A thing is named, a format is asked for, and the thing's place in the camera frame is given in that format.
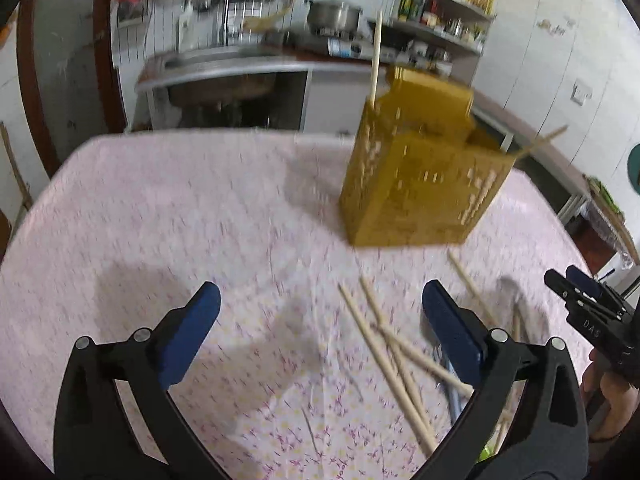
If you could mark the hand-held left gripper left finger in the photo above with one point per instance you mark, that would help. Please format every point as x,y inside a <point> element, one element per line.
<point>192,330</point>

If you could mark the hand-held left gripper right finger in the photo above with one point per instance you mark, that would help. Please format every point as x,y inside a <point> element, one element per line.
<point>452,335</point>

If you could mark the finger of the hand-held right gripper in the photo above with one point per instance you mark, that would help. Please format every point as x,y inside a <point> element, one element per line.
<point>562,285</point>
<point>582,277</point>

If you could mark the wooden chopstick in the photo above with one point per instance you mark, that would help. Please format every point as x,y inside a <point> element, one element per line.
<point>545,139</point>
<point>375,60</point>
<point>425,362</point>
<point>470,285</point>
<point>375,307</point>
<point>375,347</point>
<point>516,327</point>

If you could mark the yellow perforated utensil holder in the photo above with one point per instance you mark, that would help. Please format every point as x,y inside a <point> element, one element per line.
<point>410,195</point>

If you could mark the person's right hand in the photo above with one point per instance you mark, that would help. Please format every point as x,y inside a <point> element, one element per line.
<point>612,400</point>

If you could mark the pink floral tablecloth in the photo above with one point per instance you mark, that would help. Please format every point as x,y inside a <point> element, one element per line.
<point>175,220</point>

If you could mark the green round cutting board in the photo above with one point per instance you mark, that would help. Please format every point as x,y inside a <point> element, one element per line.
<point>636,165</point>

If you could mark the long side table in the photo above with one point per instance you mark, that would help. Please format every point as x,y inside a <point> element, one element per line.
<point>525,127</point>

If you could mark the steel kitchen sink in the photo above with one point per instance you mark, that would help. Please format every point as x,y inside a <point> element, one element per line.
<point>220,87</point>

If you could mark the steel kitchen counter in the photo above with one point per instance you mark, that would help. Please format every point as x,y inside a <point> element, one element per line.
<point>225,64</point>

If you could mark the white soap bottle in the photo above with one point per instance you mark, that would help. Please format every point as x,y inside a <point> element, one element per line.
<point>185,20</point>

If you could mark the sink faucet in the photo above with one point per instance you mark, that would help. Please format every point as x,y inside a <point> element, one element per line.
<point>227,20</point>

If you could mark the gas stove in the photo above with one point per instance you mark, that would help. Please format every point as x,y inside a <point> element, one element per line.
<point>330,45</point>

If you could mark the steel cooking pot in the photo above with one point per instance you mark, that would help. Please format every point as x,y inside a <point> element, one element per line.
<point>332,15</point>

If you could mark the white wall socket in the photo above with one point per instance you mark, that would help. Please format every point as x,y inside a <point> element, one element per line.
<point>581,92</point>

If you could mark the wall shelf with jars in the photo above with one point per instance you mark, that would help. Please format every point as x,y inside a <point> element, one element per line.
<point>450,7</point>

